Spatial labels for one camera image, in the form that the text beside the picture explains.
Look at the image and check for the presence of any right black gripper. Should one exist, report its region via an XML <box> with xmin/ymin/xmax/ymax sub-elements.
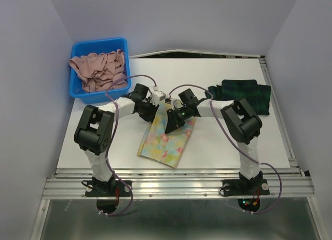
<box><xmin>165</xmin><ymin>105</ymin><xmax>190</xmax><ymax>134</ymax></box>

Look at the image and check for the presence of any pastel floral skirt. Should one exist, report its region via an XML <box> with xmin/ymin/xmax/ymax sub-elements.
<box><xmin>137</xmin><ymin>103</ymin><xmax>196</xmax><ymax>168</ymax></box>

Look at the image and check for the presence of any green plaid skirt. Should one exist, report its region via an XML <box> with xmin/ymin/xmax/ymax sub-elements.
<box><xmin>207</xmin><ymin>79</ymin><xmax>271</xmax><ymax>116</ymax></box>

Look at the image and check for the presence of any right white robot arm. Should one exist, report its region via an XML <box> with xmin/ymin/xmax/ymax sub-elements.
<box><xmin>165</xmin><ymin>89</ymin><xmax>262</xmax><ymax>197</ymax></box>

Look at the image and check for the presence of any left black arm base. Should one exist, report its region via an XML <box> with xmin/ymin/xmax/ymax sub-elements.
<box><xmin>81</xmin><ymin>179</ymin><xmax>131</xmax><ymax>197</ymax></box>

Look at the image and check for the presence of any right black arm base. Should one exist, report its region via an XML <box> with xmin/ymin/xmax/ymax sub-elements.
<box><xmin>219</xmin><ymin>179</ymin><xmax>270</xmax><ymax>197</ymax></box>

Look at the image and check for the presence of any dusty pink skirt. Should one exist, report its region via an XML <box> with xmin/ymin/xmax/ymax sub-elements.
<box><xmin>69</xmin><ymin>49</ymin><xmax>128</xmax><ymax>93</ymax></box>

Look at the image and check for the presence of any blue plastic bin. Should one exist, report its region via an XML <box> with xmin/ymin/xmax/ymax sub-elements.
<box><xmin>69</xmin><ymin>37</ymin><xmax>131</xmax><ymax>104</ymax></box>

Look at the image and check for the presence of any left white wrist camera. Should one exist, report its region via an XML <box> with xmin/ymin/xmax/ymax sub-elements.
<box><xmin>151</xmin><ymin>86</ymin><xmax>166</xmax><ymax>103</ymax></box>

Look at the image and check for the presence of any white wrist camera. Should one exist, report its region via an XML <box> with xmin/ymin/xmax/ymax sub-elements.
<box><xmin>151</xmin><ymin>86</ymin><xmax>166</xmax><ymax>103</ymax></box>
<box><xmin>164</xmin><ymin>94</ymin><xmax>178</xmax><ymax>107</ymax></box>

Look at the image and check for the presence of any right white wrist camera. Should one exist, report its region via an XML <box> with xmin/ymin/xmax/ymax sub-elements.
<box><xmin>164</xmin><ymin>94</ymin><xmax>178</xmax><ymax>107</ymax></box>

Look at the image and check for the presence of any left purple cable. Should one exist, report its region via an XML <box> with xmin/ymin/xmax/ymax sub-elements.
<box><xmin>100</xmin><ymin>74</ymin><xmax>159</xmax><ymax>217</ymax></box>

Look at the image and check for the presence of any aluminium rail frame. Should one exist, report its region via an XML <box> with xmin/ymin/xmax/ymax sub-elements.
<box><xmin>31</xmin><ymin>53</ymin><xmax>322</xmax><ymax>240</ymax></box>

